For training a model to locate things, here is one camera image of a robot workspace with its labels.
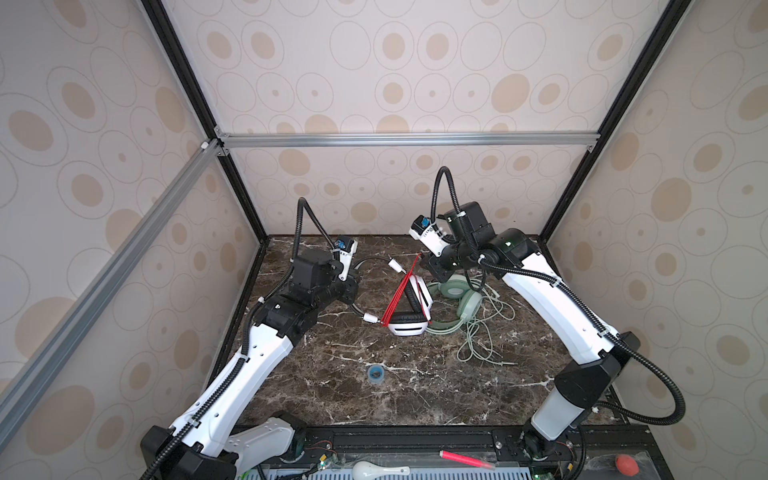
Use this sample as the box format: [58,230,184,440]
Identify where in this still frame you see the mint green headphones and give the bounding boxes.
[426,274,485,335]

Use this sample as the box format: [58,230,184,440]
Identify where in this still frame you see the white black headphones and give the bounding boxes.
[351,254,433,337]

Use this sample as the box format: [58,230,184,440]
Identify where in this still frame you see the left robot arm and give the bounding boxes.
[140,198,359,479]

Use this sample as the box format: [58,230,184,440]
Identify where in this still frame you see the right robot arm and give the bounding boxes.
[410,166,686,461]

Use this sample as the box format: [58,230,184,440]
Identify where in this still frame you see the small blue tape roll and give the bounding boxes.
[366,364,385,385]

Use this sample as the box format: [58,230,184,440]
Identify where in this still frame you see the white plastic spoon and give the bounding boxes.
[351,461,411,480]

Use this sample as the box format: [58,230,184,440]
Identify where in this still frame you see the pink marker pen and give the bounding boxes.
[439,450,495,470]

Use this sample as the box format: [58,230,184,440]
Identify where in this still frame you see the red ball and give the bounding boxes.
[615,454,640,477]

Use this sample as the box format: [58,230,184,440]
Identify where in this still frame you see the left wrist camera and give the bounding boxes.
[335,235,358,281]

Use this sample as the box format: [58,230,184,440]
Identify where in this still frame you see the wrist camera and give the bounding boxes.
[408,215,449,257]
[335,235,358,281]

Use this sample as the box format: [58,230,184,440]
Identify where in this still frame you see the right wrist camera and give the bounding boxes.
[408,215,449,257]

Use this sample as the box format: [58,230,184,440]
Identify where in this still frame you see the horizontal aluminium rail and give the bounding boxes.
[222,131,600,149]

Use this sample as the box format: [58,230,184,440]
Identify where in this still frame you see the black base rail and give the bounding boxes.
[266,424,661,467]

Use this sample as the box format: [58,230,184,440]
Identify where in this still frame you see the left diagonal aluminium rail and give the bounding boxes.
[1,139,222,449]

